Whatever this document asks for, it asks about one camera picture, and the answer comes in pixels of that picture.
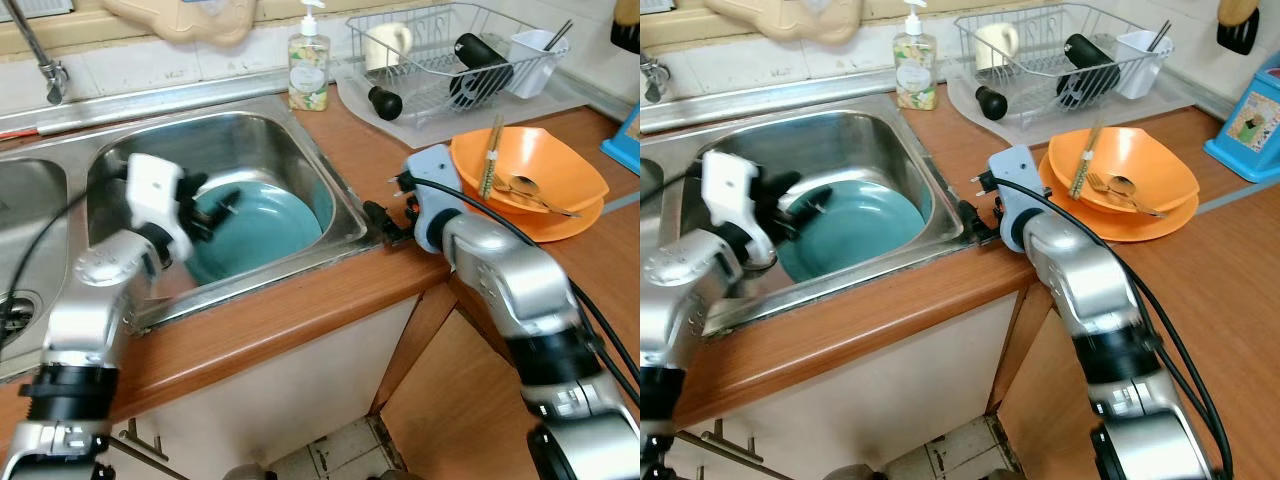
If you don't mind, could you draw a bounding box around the teal round plate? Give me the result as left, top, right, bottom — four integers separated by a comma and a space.
185, 180, 323, 286
775, 178, 926, 284

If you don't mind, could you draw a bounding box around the silver patterned-handle spoon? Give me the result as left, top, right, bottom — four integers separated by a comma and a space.
512, 175, 583, 218
1110, 176, 1169, 218

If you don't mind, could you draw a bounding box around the orange plastic plate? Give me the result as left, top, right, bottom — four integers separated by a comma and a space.
1040, 150, 1199, 243
455, 185, 606, 244

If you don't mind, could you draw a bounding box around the grey plastic drain tray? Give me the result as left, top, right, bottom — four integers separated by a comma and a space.
335, 55, 601, 149
945, 60, 1201, 146

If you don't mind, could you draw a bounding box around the black round knob lid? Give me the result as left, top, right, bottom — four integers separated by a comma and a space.
367, 85, 404, 121
975, 85, 1011, 121

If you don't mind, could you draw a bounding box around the clear soap pump bottle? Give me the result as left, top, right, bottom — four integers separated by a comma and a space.
893, 0, 939, 111
288, 0, 331, 113

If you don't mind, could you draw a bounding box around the blue plastic box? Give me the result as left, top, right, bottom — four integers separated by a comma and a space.
1203, 50, 1280, 183
600, 105, 641, 176

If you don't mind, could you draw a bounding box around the chrome sink faucet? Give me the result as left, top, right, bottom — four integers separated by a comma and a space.
640, 55, 673, 104
5, 0, 71, 106

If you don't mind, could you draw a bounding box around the cream ceramic mug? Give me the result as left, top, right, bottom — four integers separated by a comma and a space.
365, 22, 413, 73
975, 22, 1021, 73

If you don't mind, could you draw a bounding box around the beige wavy-edged board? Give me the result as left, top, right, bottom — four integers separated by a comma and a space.
703, 0, 861, 46
100, 0, 259, 49

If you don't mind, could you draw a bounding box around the brown wooden cabinet side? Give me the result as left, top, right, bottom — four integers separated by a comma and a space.
985, 285, 1111, 480
370, 285, 546, 480

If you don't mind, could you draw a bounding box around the black drinking bottle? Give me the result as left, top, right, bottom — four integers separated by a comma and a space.
1057, 33, 1123, 109
448, 32, 516, 109

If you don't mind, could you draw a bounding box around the cream cabinet door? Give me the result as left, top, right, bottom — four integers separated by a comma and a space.
100, 290, 426, 480
670, 290, 1021, 480

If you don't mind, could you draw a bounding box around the metal sink drain strainer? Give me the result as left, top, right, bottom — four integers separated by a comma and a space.
0, 290, 46, 351

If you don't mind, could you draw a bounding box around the white plastic utensil holder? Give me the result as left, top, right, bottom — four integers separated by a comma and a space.
505, 28, 571, 99
1115, 28, 1176, 99

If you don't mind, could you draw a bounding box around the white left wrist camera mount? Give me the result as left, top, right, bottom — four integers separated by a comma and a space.
128, 153, 196, 261
702, 150, 776, 266

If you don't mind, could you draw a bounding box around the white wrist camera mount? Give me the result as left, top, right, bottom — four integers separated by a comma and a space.
405, 145, 466, 251
988, 145, 1046, 251
702, 150, 776, 266
128, 153, 196, 261

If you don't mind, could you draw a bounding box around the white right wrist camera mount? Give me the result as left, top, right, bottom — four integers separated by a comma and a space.
988, 145, 1046, 251
405, 145, 466, 251

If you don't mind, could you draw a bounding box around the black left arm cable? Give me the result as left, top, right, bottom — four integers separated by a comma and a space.
0, 165, 136, 311
640, 168, 707, 199

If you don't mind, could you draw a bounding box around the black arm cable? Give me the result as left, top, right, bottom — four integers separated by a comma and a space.
1020, 180, 1236, 480
640, 168, 707, 199
0, 165, 136, 311
435, 178, 641, 411

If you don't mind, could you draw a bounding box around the silver wire dish rack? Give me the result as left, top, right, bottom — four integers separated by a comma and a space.
953, 5, 1173, 109
345, 3, 569, 109

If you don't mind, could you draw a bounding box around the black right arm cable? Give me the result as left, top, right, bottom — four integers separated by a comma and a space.
435, 178, 641, 411
1020, 180, 1236, 480

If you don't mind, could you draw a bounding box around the black spatula wooden handle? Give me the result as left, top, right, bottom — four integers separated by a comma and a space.
1215, 0, 1261, 56
610, 0, 641, 56

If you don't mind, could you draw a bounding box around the metal cabinet door handle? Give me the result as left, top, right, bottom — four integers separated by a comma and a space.
675, 425, 766, 471
110, 420, 171, 466

